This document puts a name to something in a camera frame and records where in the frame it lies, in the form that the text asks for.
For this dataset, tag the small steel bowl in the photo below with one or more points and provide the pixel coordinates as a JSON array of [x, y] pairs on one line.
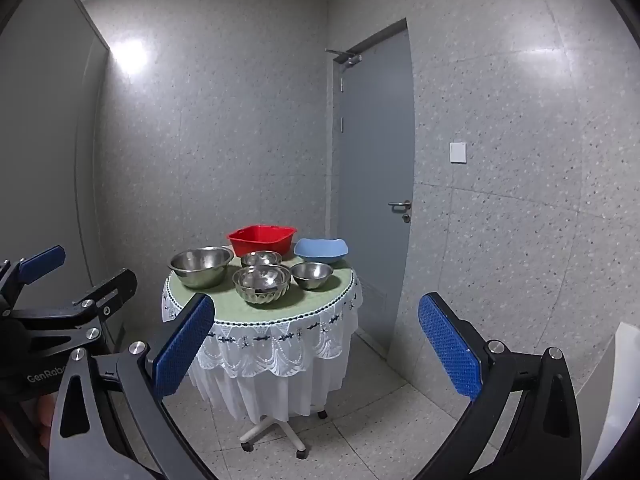
[[260, 259], [311, 276]]

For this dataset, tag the green lace-trimmed tablecloth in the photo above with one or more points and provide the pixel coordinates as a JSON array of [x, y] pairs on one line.
[[280, 310]]

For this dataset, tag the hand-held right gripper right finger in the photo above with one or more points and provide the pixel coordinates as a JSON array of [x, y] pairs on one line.
[[447, 345]]

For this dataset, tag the white wall switch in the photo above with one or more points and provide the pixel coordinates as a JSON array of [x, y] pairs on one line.
[[458, 152]]

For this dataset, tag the white board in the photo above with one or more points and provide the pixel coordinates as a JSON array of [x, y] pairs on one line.
[[617, 390]]

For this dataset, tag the metal door closer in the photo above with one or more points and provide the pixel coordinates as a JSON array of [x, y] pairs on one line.
[[347, 56]]

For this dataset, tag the door vent grille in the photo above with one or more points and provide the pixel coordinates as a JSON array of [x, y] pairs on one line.
[[373, 305]]

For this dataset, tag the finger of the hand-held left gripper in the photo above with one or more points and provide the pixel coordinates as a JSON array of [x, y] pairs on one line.
[[44, 262], [107, 291]]

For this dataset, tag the grey room door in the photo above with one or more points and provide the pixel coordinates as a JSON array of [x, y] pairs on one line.
[[375, 135]]

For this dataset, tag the person's left hand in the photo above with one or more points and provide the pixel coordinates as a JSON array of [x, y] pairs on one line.
[[45, 417]]

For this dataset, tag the red plastic basin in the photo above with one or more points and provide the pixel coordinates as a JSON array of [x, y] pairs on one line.
[[260, 240]]

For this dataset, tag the white wheeled table base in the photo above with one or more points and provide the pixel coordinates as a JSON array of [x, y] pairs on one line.
[[272, 427]]

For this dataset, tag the grey side panel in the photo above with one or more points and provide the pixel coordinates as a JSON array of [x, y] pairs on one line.
[[40, 135]]

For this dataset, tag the plain medium steel bowl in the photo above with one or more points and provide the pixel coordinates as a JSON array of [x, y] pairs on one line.
[[262, 277]]

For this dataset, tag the ribbed steel bowl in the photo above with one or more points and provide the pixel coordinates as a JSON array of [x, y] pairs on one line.
[[262, 297]]

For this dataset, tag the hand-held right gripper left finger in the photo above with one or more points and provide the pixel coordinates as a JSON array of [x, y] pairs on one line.
[[182, 345]]

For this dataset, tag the blue plastic bowl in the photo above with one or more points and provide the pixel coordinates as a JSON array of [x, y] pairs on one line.
[[320, 250]]

